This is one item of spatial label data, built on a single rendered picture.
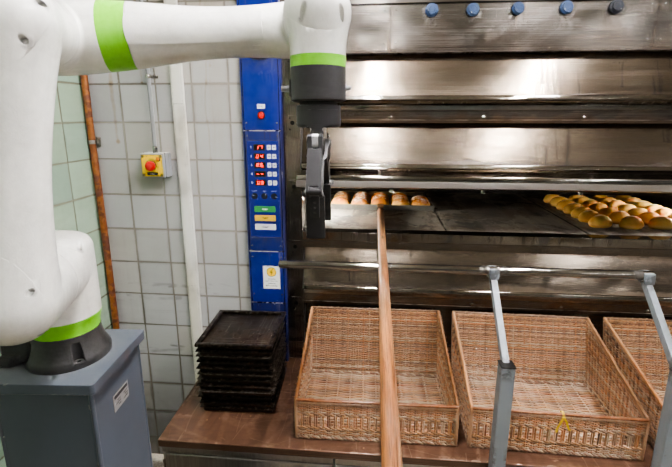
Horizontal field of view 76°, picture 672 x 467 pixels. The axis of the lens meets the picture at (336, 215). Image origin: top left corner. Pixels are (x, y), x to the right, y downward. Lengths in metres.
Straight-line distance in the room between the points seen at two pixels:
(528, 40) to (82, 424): 1.77
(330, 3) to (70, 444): 0.90
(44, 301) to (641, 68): 1.94
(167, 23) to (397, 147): 1.13
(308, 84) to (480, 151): 1.19
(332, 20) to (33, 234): 0.54
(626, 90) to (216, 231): 1.69
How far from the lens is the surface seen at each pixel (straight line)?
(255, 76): 1.80
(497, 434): 1.54
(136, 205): 2.08
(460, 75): 1.80
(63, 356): 0.98
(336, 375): 1.95
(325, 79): 0.71
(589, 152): 1.94
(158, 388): 2.41
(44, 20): 0.73
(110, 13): 0.86
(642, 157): 2.02
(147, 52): 0.85
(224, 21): 0.85
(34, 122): 0.73
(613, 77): 1.97
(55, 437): 1.04
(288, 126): 1.80
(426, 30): 1.81
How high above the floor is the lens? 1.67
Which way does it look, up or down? 13 degrees down
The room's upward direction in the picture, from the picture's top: straight up
